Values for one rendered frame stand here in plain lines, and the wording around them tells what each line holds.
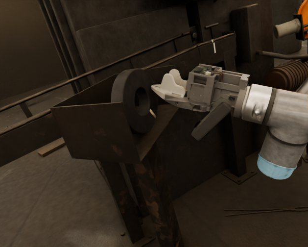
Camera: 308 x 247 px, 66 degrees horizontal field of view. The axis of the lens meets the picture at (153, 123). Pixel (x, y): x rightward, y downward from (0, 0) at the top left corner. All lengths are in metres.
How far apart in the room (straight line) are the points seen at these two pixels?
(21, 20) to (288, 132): 6.70
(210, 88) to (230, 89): 0.04
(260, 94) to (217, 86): 0.08
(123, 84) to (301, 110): 0.34
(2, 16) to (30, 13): 0.61
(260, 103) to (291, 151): 0.12
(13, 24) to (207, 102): 6.57
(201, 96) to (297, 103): 0.17
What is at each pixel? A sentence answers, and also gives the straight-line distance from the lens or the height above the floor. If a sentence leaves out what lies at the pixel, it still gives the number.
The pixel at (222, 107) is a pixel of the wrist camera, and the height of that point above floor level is 0.64.
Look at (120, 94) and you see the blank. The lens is 0.50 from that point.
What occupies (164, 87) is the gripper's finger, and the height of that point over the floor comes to 0.70.
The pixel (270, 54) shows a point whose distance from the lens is 1.18.
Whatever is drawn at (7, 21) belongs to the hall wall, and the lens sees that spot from 6.93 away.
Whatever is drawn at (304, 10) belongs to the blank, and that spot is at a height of 0.73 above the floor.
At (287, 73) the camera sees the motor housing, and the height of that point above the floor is 0.51.
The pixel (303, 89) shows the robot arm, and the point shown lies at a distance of 0.62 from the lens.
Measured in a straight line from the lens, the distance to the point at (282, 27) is 1.21.
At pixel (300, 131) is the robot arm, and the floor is 0.60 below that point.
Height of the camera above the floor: 0.84
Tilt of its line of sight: 23 degrees down
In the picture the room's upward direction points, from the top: 15 degrees counter-clockwise
